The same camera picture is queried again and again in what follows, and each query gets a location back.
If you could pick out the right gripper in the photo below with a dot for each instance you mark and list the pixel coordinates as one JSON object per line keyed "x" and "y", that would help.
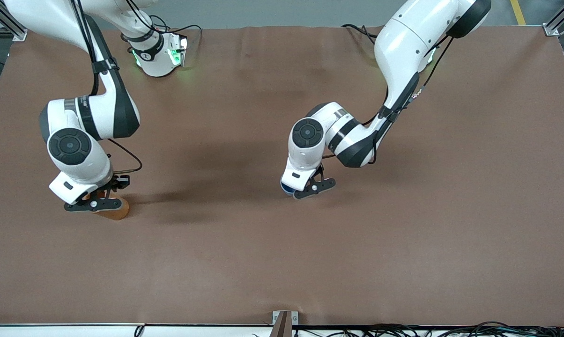
{"x": 115, "y": 181}

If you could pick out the blue cup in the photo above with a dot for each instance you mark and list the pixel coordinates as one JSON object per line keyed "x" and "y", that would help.
{"x": 286, "y": 189}

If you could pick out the grey right arm base box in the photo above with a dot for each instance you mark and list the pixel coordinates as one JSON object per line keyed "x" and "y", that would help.
{"x": 179, "y": 47}

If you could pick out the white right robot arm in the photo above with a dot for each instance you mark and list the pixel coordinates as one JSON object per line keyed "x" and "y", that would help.
{"x": 90, "y": 117}

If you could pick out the brown wooden cup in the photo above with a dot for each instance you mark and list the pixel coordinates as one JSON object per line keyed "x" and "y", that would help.
{"x": 118, "y": 213}

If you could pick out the brown table mat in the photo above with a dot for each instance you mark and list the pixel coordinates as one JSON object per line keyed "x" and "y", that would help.
{"x": 282, "y": 262}

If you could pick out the grey metal bracket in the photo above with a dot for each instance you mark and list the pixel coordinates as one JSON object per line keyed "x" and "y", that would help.
{"x": 295, "y": 319}

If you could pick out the brown camera mount bar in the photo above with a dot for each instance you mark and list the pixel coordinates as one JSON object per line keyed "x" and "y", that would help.
{"x": 282, "y": 327}

